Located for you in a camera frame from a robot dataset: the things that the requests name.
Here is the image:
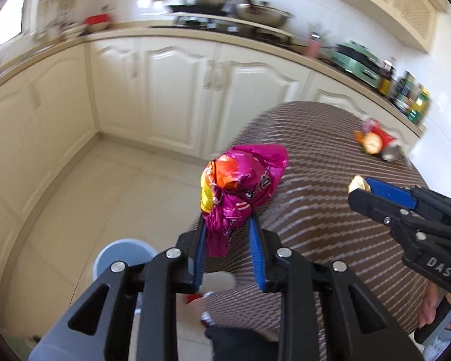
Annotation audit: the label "magenta snack bag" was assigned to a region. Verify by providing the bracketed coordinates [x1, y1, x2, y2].
[199, 144, 288, 258]

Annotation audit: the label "blue trash bin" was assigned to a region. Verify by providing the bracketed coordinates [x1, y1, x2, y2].
[92, 239, 158, 281]

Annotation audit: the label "cream kitchen cabinets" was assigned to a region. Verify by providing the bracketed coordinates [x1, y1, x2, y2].
[0, 25, 428, 324]

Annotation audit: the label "person's right hand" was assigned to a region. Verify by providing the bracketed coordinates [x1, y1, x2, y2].
[418, 281, 451, 329]

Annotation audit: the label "orange peel fragment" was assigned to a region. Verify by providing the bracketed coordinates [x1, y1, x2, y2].
[348, 175, 371, 193]

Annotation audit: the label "crushed red soda can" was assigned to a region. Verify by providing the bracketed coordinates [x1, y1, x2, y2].
[361, 118, 402, 161]

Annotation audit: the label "pink red slipper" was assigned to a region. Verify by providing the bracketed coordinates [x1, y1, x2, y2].
[182, 292, 215, 328]

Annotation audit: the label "brown polka dot tablecloth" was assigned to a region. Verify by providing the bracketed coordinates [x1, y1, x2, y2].
[205, 101, 428, 360]

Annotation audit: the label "green yellow bottle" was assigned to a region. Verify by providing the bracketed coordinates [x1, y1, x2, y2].
[407, 86, 429, 125]

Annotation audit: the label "green label bottle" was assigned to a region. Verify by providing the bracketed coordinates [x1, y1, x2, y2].
[394, 71, 416, 114]

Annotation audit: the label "dark soy sauce bottle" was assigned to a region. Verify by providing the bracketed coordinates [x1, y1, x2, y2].
[377, 56, 396, 96]

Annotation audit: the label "black sauce bottle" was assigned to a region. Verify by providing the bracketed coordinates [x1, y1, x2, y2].
[388, 77, 406, 103]

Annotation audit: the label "green electric grill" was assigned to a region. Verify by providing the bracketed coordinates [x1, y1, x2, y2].
[332, 41, 381, 88]

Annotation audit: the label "pink utensil cup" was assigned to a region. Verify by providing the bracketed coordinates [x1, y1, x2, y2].
[307, 31, 322, 59]

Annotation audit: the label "steel frying pan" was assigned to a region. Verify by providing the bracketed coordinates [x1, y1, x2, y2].
[232, 0, 294, 29]

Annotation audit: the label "red bowl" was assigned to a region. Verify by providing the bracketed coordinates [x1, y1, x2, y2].
[84, 13, 112, 33]

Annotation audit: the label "window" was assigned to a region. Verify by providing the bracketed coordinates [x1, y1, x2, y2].
[0, 0, 25, 45]

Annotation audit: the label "hanging utensil rack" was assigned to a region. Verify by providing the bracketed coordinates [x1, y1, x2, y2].
[37, 0, 77, 32]

